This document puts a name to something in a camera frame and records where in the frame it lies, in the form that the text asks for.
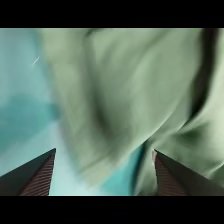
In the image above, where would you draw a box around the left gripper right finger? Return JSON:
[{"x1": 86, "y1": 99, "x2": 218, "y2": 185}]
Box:
[{"x1": 154, "y1": 149, "x2": 224, "y2": 197}]

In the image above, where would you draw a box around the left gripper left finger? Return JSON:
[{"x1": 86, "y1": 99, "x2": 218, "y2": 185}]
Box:
[{"x1": 0, "y1": 148, "x2": 57, "y2": 197}]

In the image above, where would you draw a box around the pale green garment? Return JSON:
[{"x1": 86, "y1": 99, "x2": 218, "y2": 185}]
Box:
[{"x1": 37, "y1": 27, "x2": 224, "y2": 197}]

